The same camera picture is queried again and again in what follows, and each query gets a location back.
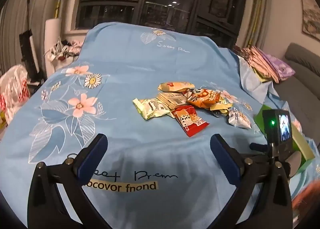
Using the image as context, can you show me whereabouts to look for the light blue cloth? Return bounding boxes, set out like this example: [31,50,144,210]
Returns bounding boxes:
[236,56,278,102]

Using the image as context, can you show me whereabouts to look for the folded purple cloth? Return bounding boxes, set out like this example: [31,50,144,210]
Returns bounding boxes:
[262,53,295,81]

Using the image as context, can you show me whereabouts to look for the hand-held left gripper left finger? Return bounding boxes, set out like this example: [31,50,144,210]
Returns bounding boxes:
[27,133,109,229]

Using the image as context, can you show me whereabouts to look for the orange snack packet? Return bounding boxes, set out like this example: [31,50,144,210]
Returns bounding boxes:
[186,88,222,108]

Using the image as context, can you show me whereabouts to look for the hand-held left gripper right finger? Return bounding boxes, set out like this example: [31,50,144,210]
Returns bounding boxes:
[210,133,293,229]

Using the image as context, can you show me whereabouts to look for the cracker packet with white label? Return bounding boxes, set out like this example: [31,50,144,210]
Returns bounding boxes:
[157,92,188,109]

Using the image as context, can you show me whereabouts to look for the grey curtain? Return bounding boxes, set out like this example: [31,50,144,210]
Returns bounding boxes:
[0,0,68,74]

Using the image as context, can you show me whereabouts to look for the grey sofa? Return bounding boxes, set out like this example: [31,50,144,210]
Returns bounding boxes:
[272,43,320,139]

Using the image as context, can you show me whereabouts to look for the white and blue snack packet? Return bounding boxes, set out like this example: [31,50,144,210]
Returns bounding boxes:
[227,108,252,128]

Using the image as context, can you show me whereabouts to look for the blue floral bedsheet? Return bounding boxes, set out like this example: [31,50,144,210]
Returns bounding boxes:
[0,22,320,229]

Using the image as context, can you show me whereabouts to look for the small yellow snack packet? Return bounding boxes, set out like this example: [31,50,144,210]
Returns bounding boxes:
[209,99,233,115]

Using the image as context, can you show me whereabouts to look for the red and white snack packet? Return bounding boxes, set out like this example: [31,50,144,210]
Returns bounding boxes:
[171,106,210,137]

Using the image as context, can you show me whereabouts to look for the red and white plastic bag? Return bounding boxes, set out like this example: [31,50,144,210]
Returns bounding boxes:
[0,65,30,124]

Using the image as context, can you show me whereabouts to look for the dark window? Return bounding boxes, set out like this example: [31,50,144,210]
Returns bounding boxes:
[75,0,248,44]

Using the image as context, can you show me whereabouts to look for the green box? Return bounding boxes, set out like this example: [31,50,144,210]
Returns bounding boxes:
[254,105,315,173]

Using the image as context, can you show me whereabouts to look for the pale green snack packet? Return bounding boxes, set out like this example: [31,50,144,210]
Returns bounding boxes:
[132,98,173,120]

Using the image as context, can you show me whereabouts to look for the person's right forearm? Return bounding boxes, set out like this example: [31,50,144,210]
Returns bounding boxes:
[292,178,320,219]

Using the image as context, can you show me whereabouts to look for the beige curtain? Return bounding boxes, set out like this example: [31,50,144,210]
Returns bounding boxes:
[241,0,275,47]

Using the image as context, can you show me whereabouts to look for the framed wall picture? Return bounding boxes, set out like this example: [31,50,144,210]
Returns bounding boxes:
[299,0,320,36]

